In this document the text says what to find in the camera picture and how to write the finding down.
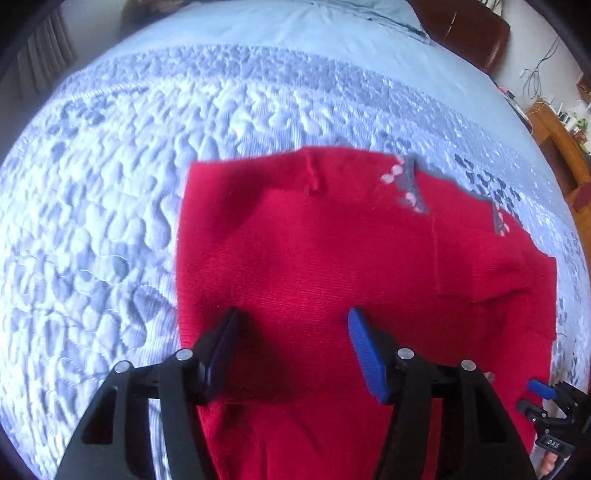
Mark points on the wooden nightstand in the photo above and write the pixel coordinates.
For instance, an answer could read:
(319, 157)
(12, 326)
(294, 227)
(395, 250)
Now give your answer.
(554, 138)

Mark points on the light blue bed sheet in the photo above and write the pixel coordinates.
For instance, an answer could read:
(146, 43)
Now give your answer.
(277, 23)

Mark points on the brown headboard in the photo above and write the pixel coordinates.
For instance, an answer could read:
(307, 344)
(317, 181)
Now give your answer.
(461, 32)

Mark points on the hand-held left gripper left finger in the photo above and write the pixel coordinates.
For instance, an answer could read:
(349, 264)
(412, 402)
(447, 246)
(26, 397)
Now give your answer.
(221, 355)

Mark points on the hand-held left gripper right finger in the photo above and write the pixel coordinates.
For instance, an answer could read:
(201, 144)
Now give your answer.
(369, 355)

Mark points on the red knit sweater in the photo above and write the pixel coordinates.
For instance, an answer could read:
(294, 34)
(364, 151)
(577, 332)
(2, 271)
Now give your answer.
(300, 254)

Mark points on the beige curtain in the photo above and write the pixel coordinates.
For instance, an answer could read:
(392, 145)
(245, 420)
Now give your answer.
(46, 50)

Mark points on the person's right hand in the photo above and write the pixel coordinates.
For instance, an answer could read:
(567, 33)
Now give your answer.
(550, 464)

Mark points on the white quilted bedspread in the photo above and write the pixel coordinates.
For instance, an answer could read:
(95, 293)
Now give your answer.
(115, 207)

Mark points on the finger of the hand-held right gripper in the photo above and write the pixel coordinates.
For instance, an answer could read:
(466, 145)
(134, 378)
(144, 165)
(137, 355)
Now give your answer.
(541, 388)
(531, 410)

